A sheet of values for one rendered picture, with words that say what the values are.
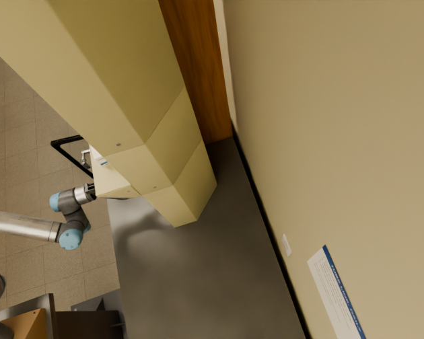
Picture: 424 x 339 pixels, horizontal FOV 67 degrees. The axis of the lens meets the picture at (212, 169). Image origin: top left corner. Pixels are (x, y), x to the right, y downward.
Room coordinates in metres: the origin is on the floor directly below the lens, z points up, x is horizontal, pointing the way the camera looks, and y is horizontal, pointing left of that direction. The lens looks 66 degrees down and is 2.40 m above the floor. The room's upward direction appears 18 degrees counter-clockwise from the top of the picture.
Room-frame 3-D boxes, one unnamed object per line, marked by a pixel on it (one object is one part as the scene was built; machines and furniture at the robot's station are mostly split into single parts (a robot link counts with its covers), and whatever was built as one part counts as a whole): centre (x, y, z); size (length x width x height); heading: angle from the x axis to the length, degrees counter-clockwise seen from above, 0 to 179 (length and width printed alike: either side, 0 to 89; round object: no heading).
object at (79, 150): (0.76, 0.41, 1.19); 0.30 x 0.01 x 0.40; 84
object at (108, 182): (0.60, 0.31, 1.46); 0.32 x 0.12 x 0.10; 179
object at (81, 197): (0.60, 0.52, 1.24); 0.08 x 0.05 x 0.08; 179
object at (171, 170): (0.59, 0.12, 1.32); 0.32 x 0.25 x 0.77; 179
